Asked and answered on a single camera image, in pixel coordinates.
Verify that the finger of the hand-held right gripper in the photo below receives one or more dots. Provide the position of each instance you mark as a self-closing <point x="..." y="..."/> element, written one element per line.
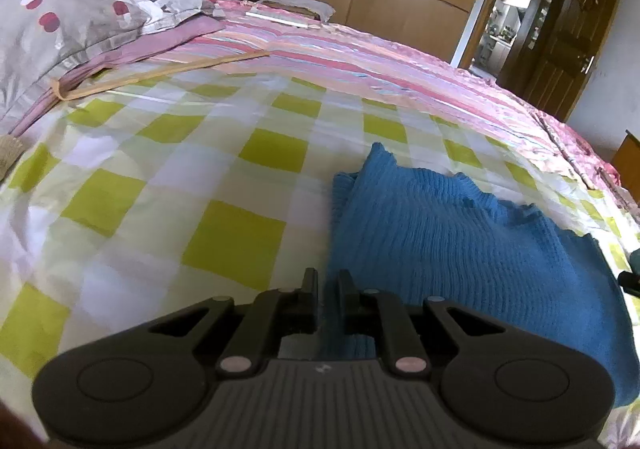
<point x="631" y="283"/>

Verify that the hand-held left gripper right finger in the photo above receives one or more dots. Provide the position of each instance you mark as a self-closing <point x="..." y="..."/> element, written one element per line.
<point x="346" y="299"/>

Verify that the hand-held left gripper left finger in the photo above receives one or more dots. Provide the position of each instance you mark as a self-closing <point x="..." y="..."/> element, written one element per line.
<point x="310" y="299"/>

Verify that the blue striped knit sweater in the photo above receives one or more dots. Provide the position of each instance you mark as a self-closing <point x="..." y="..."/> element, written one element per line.
<point x="450" y="239"/>

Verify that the brown wooden shelf cabinet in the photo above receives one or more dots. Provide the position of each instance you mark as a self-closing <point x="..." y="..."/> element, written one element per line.
<point x="629" y="159"/>

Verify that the pink floral quilt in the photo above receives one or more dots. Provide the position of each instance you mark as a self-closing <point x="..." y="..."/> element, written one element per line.
<point x="575" y="144"/>

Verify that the green checkered bed sheet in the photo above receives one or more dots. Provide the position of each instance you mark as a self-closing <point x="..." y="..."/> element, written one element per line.
<point x="175" y="189"/>

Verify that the brown wooden door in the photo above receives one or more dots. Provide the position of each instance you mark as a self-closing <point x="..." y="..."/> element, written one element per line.
<point x="565" y="54"/>

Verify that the pink striped quilt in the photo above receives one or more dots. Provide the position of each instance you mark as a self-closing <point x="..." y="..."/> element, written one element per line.
<point x="350" y="59"/>

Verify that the long wooden stick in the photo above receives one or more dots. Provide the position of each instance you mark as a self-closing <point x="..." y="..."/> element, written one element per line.
<point x="165" y="71"/>

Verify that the white flat book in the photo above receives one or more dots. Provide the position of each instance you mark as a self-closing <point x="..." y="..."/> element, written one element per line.
<point x="280" y="19"/>

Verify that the grey folded cloth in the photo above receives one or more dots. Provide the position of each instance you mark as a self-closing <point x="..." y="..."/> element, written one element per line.
<point x="300" y="4"/>

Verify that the mauve pillow cloth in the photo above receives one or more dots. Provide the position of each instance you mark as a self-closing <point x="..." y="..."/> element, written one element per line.
<point x="165" y="36"/>

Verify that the grey dotted pillow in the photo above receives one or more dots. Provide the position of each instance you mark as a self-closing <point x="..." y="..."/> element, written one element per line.
<point x="75" y="24"/>

